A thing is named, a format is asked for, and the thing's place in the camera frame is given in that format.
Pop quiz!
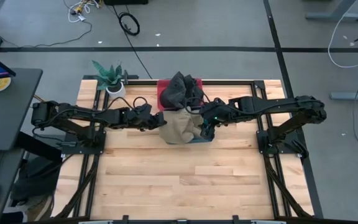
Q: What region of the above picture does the black aluminium table frame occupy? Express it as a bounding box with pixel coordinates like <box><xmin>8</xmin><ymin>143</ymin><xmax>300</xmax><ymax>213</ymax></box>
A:
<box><xmin>51</xmin><ymin>74</ymin><xmax>315</xmax><ymax>224</ymax></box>

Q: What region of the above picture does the white floor cable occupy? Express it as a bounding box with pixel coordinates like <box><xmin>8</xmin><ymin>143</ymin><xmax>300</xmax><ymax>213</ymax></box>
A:
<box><xmin>327</xmin><ymin>0</ymin><xmax>358</xmax><ymax>69</ymax></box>

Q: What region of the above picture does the dark grey desk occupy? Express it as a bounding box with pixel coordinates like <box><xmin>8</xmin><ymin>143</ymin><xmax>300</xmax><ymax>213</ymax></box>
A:
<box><xmin>0</xmin><ymin>68</ymin><xmax>44</xmax><ymax>152</ymax></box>

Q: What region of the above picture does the white and yellow cable bundle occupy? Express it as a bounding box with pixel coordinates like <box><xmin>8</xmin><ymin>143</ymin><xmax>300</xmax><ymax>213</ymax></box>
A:
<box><xmin>62</xmin><ymin>0</ymin><xmax>103</xmax><ymax>24</ymax></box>

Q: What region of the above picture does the white plant pot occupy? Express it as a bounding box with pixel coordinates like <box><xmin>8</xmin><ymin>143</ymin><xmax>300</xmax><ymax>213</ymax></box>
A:
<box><xmin>105</xmin><ymin>81</ymin><xmax>127</xmax><ymax>100</ymax></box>

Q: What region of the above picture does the thin black floor cable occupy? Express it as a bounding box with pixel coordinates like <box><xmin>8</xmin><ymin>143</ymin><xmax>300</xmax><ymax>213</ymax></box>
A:
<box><xmin>0</xmin><ymin>12</ymin><xmax>93</xmax><ymax>57</ymax></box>

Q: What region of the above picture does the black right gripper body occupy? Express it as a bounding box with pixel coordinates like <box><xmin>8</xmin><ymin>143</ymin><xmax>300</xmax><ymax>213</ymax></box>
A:
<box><xmin>199</xmin><ymin>98</ymin><xmax>231</xmax><ymax>128</ymax></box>

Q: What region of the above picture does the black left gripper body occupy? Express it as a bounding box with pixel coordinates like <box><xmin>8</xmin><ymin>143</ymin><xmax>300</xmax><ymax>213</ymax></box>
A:
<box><xmin>125</xmin><ymin>103</ymin><xmax>159</xmax><ymax>131</ymax></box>

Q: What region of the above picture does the blue plastic bin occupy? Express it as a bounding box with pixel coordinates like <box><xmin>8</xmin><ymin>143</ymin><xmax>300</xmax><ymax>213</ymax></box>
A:
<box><xmin>165</xmin><ymin>138</ymin><xmax>213</xmax><ymax>146</ymax></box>

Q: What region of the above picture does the grey desk foot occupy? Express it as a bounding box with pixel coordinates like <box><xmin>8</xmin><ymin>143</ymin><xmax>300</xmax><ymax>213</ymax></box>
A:
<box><xmin>305</xmin><ymin>0</ymin><xmax>358</xmax><ymax>23</ymax></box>
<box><xmin>329</xmin><ymin>85</ymin><xmax>358</xmax><ymax>101</ymax></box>

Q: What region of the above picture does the red plastic bin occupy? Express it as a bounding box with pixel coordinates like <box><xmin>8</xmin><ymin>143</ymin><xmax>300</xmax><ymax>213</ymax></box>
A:
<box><xmin>156</xmin><ymin>78</ymin><xmax>205</xmax><ymax>113</ymax></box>

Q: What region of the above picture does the black bag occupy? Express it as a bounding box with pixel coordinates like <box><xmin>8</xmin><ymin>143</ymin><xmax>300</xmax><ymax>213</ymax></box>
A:
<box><xmin>10</xmin><ymin>154</ymin><xmax>62</xmax><ymax>203</ymax></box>

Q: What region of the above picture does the coiled black cable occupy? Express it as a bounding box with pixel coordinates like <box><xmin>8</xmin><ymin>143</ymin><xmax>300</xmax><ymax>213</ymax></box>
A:
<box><xmin>117</xmin><ymin>11</ymin><xmax>141</xmax><ymax>36</ymax></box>

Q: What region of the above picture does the green artificial plant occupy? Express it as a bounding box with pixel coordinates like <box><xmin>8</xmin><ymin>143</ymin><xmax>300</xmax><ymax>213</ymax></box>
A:
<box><xmin>91</xmin><ymin>60</ymin><xmax>124</xmax><ymax>91</ymax></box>

